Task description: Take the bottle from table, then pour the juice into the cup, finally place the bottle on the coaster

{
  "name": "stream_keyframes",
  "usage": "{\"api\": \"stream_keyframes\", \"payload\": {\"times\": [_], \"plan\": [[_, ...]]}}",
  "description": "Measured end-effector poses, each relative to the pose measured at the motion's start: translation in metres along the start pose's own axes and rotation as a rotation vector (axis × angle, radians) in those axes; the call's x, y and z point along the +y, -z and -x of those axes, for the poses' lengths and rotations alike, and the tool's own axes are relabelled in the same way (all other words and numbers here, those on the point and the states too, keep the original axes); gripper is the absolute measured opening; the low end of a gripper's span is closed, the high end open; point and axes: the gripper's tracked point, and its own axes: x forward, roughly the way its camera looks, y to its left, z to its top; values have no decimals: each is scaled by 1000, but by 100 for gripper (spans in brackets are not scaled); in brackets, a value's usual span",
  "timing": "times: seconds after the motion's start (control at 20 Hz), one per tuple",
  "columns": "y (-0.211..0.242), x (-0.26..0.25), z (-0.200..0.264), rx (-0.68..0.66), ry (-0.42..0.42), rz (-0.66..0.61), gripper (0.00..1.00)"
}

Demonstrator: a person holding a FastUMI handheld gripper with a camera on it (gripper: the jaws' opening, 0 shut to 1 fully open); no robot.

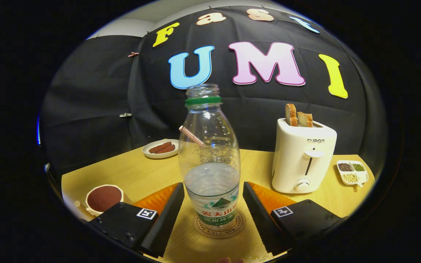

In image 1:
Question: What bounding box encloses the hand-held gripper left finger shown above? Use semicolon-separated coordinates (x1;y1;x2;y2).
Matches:
88;182;185;258

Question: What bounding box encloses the small ribbed glass jar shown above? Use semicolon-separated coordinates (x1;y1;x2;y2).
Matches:
198;137;233;165

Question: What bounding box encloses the white oval plate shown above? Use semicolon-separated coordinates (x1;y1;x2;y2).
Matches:
142;139;180;159

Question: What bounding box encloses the pink striped straw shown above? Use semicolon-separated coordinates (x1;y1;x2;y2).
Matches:
179;126;206;147

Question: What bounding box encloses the clear plastic bottle green label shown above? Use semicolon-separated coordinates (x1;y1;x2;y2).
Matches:
178;84;241;227

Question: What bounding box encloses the white toaster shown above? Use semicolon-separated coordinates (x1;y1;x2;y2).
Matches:
272;118;337;194

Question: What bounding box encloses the beige cup wooden handle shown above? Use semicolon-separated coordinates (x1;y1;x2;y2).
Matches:
73;184;125;217

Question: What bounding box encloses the white divided grain dish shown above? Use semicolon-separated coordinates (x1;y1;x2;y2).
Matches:
337;160;369;187

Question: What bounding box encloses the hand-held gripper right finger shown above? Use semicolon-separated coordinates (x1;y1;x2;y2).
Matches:
242;182;344;257

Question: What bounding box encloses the round cork coaster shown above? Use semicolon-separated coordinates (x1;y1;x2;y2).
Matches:
192;210;246;239

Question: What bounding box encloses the wooden table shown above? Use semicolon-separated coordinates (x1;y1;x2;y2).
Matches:
61;146;375;263

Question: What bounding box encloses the toasted bread slice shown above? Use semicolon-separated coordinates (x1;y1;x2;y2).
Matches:
297;112;314;127
285;103;299;127

